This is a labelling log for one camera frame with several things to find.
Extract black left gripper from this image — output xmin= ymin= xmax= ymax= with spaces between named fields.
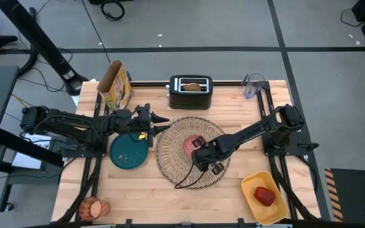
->
xmin=132 ymin=103 xmax=172 ymax=148

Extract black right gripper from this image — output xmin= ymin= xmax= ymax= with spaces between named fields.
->
xmin=191 ymin=135 xmax=227 ymax=176

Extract red patterned bowl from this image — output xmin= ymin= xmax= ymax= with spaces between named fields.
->
xmin=182 ymin=135 xmax=203 ymax=159

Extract teal round plate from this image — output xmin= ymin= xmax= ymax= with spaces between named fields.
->
xmin=109 ymin=132 xmax=149 ymax=170

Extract brown toast slice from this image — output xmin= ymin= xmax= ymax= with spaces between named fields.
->
xmin=182 ymin=82 xmax=202 ymax=92

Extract cardboard cereal box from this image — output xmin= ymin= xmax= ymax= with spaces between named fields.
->
xmin=96 ymin=60 xmax=133 ymax=111

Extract yellow plastic bin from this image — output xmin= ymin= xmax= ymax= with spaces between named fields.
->
xmin=241 ymin=170 xmax=290 ymax=226

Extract red apple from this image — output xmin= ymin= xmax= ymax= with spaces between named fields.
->
xmin=253 ymin=186 xmax=276 ymax=207

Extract iridescent purple spoon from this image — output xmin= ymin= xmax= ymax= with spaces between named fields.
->
xmin=240 ymin=73 xmax=253 ymax=96

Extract orange patterned tumbler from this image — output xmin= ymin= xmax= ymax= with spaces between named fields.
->
xmin=78 ymin=196 xmax=112 ymax=222

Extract round wicker placemat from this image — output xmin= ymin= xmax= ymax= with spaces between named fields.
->
xmin=155 ymin=116 xmax=231 ymax=190

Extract black two-slot toaster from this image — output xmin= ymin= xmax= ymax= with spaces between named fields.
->
xmin=169 ymin=74 xmax=214 ymax=111

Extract clear plastic cup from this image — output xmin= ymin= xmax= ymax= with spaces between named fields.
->
xmin=243 ymin=73 xmax=266 ymax=100

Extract white printed paper sheet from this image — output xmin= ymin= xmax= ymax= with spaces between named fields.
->
xmin=23 ymin=132 xmax=53 ymax=150

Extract white plain paper sheet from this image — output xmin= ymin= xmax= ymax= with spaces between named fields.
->
xmin=11 ymin=151 xmax=43 ymax=170

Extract black mat with hazard stripes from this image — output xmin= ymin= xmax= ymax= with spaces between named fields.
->
xmin=324 ymin=167 xmax=365 ymax=222

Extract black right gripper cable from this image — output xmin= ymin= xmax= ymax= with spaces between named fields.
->
xmin=174 ymin=160 xmax=209 ymax=190

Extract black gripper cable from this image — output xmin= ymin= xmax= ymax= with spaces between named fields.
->
xmin=127 ymin=129 xmax=144 ymax=144
xmin=174 ymin=160 xmax=209 ymax=190

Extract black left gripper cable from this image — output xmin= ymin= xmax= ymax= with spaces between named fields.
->
xmin=127 ymin=129 xmax=144 ymax=144

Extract long black floor cable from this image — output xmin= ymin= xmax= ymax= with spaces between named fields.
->
xmin=80 ymin=0 xmax=112 ymax=65

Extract coiled black cable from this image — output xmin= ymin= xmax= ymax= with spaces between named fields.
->
xmin=100 ymin=0 xmax=125 ymax=22

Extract black corrugated hose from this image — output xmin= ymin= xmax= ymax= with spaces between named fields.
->
xmin=0 ymin=30 xmax=39 ymax=77

